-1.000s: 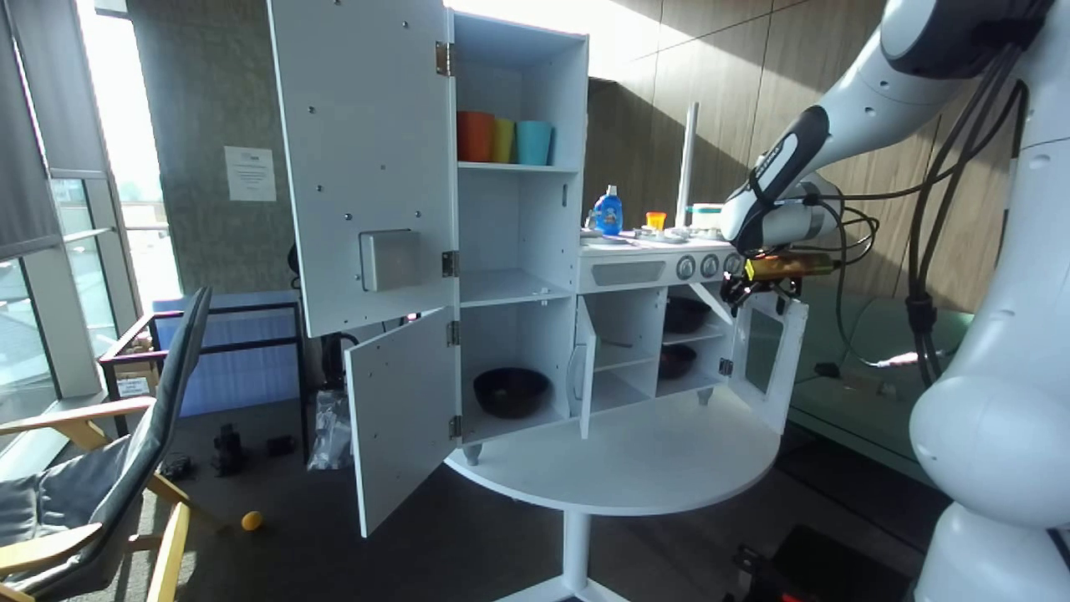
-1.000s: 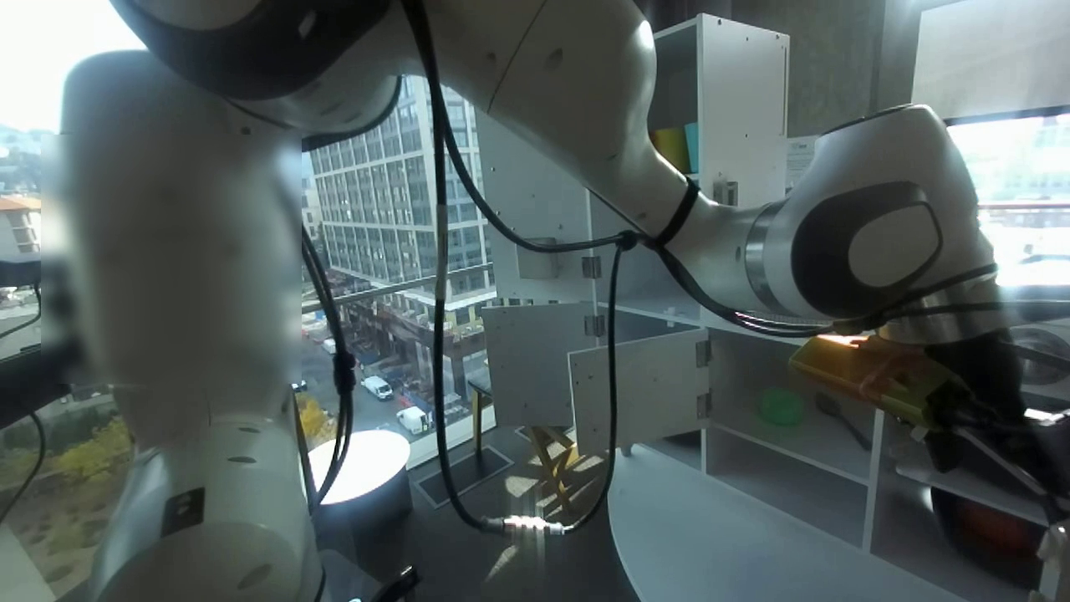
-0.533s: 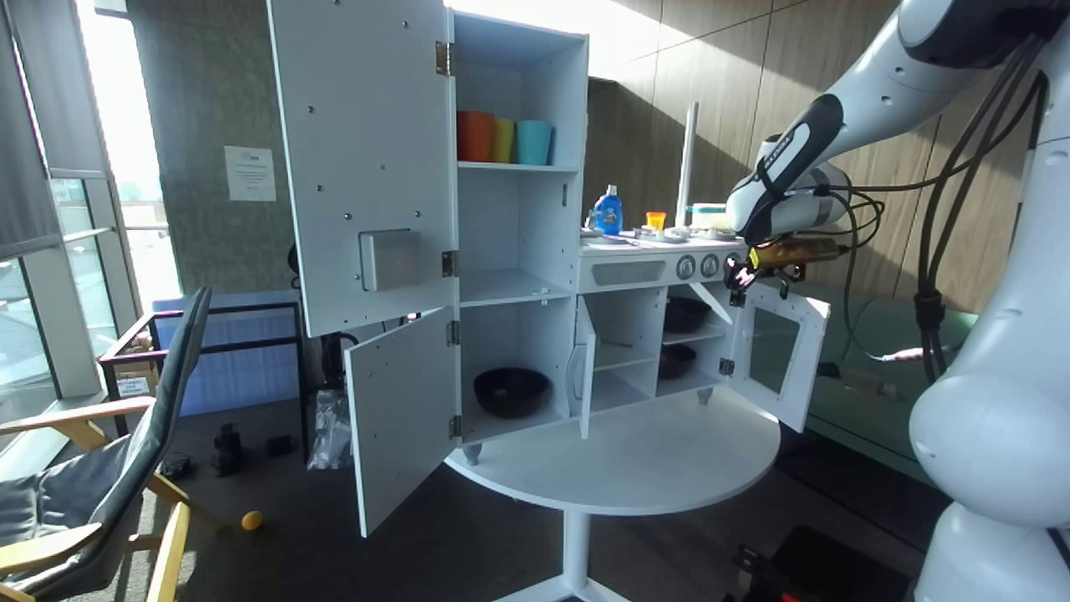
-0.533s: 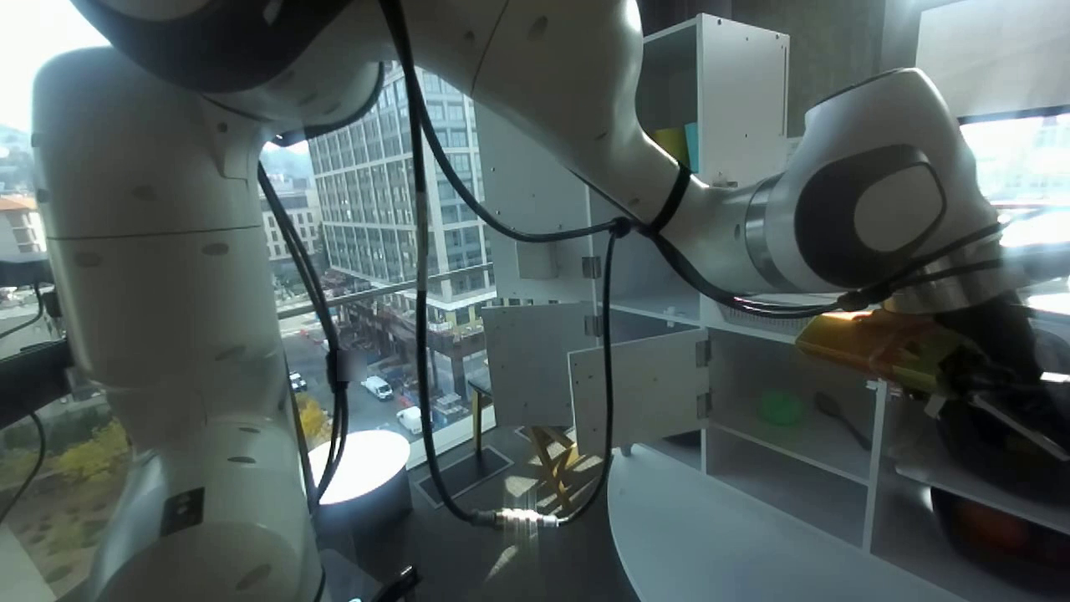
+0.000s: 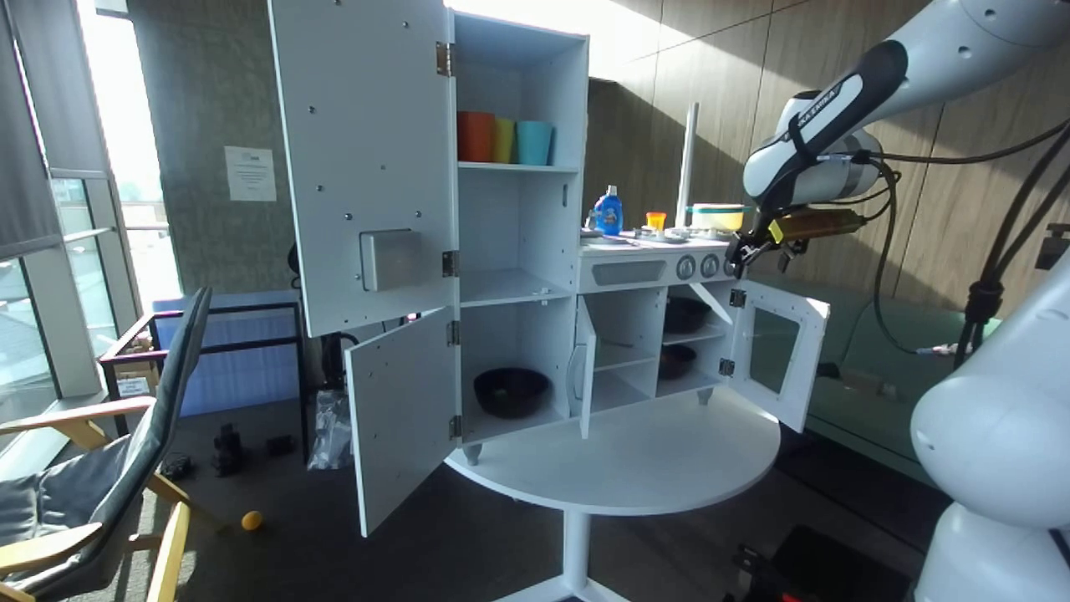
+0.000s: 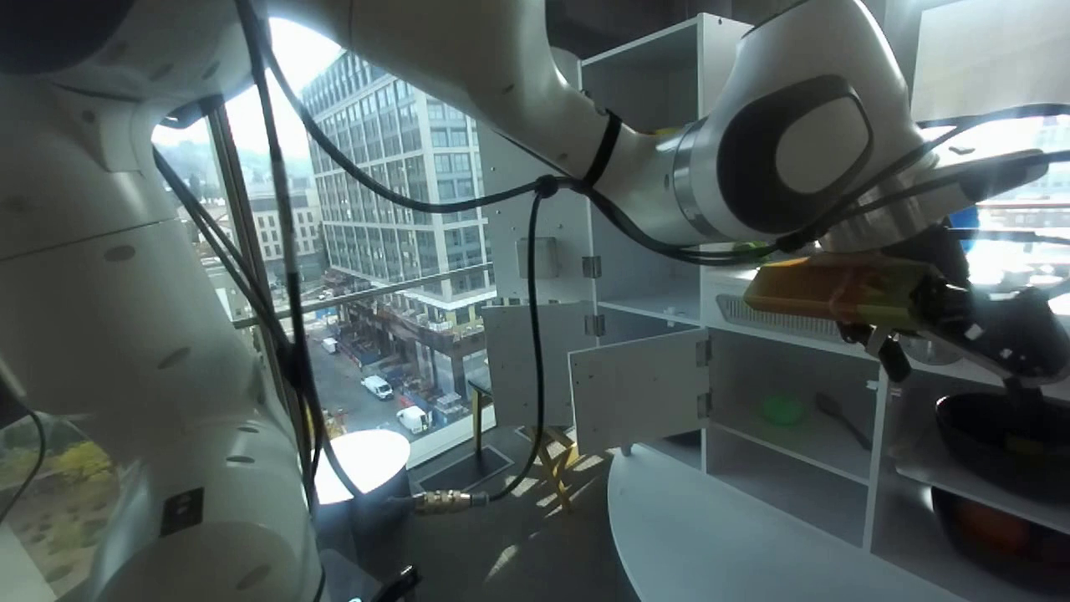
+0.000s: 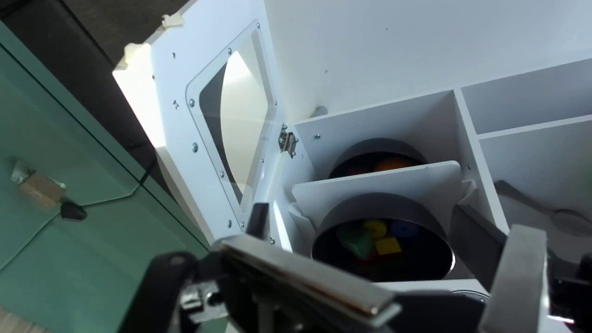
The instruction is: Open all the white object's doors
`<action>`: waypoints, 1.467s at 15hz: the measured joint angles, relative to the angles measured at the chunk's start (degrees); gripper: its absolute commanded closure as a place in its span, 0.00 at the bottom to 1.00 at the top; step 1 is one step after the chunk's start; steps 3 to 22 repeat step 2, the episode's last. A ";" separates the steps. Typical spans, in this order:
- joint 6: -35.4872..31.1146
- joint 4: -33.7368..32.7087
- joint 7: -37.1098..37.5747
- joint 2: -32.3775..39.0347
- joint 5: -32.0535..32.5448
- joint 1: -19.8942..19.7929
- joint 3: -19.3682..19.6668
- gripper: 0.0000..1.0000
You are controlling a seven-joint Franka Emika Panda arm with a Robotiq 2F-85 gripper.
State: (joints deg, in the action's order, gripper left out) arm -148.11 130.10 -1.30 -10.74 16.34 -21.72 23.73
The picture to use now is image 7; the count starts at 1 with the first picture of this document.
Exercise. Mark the yellow toy block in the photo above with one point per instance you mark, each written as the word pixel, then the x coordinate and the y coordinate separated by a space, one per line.
pixel 388 247
pixel 373 228

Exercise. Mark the green toy block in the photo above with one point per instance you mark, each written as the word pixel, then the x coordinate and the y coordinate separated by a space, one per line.
pixel 353 239

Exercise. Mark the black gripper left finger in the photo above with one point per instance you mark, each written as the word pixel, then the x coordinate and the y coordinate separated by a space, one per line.
pixel 185 289

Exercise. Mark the white oven shelf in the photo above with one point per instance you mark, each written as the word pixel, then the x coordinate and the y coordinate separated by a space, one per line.
pixel 381 186

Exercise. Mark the orange toy block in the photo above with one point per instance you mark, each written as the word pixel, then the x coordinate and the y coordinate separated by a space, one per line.
pixel 390 164

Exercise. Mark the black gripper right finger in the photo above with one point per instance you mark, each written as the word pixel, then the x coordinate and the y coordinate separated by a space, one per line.
pixel 518 284

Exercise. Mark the blue toy block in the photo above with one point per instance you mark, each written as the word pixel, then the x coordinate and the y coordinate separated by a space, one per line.
pixel 403 230

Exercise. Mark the green metal cabinet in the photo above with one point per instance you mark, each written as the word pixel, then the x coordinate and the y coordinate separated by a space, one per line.
pixel 74 278

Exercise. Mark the grey metal latch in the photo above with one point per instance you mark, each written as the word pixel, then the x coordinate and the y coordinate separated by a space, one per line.
pixel 39 188

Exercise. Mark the white toy kitchen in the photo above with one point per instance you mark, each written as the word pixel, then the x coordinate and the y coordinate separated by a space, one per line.
pixel 381 123

